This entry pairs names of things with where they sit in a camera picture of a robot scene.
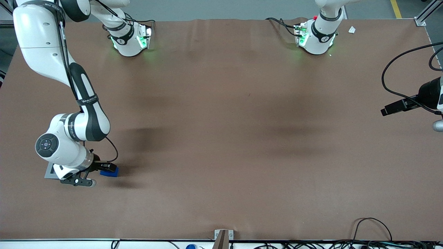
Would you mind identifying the aluminium frame profile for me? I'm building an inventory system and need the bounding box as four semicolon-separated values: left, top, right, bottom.
415;0;443;27

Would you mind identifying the short black looped cable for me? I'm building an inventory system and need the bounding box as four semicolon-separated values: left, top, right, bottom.
428;46;443;72

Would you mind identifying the brown table cover mat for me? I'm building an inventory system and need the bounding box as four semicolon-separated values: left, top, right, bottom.
0;17;443;241

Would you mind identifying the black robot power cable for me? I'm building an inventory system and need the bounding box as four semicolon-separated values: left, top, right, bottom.
265;17;302;37
93;0;155;35

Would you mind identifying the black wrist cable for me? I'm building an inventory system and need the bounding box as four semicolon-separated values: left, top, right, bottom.
381;42;443;115
55;0;119;164

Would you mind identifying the gray square base block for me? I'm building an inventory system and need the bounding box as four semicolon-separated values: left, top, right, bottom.
44;162;62;179

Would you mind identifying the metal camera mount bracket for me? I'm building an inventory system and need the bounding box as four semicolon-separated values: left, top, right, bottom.
214;229;234;249

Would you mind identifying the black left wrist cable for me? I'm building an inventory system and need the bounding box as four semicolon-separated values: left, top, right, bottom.
381;42;443;115

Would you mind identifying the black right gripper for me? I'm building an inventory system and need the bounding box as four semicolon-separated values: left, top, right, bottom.
86;149;118;174

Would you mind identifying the black cable bundle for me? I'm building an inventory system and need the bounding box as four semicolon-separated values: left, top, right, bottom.
254;240;443;249

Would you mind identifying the black cable loop on mat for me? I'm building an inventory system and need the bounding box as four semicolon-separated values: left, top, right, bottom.
350;217;393;242

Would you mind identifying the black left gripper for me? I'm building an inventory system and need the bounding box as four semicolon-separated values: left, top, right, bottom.
380;77;442;117

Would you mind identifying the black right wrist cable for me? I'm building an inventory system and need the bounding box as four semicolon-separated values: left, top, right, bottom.
55;0;119;164

